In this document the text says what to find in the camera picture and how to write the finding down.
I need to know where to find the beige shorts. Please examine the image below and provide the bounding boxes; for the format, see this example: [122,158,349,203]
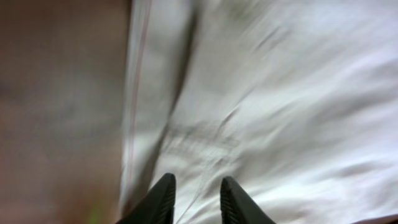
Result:
[120,0,397,223]

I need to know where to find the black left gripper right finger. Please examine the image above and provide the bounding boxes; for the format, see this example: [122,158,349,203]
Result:
[220,176,275,224]

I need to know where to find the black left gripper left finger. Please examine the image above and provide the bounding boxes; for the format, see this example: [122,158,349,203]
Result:
[116,173,176,224]

